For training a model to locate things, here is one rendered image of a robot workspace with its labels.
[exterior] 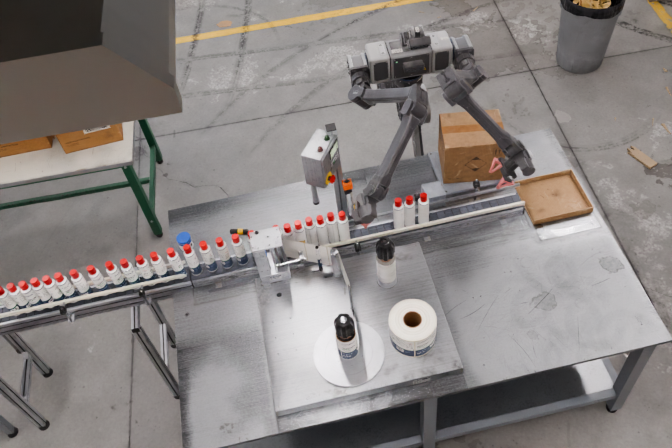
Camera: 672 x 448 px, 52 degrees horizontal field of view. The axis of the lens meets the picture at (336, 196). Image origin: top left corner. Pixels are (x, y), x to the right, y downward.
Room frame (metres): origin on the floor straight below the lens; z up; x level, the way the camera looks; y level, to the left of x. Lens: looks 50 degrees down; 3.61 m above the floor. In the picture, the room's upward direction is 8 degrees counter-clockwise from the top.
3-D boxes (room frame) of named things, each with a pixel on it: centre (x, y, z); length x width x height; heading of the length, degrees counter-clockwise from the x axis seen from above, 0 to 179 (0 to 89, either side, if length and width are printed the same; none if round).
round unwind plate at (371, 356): (1.39, 0.04, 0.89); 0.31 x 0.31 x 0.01
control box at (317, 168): (2.08, 0.04, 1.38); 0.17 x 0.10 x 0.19; 150
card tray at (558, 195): (2.09, -1.07, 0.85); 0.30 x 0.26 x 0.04; 95
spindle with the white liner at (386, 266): (1.73, -0.18, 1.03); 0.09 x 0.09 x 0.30
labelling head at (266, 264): (1.87, 0.34, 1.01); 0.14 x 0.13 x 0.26; 95
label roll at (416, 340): (1.43, -0.24, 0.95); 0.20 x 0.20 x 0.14
